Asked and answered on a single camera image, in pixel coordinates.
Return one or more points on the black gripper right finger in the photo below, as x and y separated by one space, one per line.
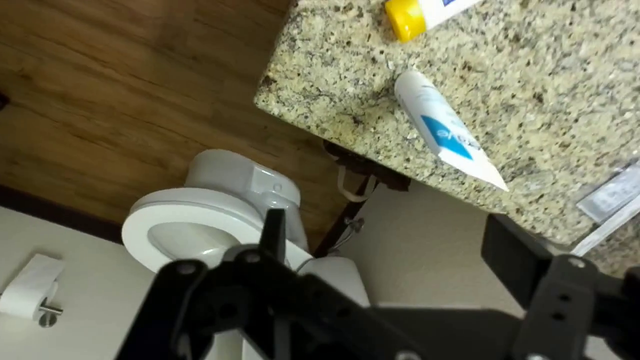
567 313

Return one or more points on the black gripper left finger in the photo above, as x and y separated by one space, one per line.
220 313

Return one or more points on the white and blue tube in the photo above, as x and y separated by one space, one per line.
440 123

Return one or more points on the white tube with yellow cap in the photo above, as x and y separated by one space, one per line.
416 13

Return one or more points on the white toilet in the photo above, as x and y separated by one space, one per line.
220 200

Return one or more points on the clear plastic package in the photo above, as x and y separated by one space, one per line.
612 200

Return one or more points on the toilet paper roll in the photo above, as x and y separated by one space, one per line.
30 286

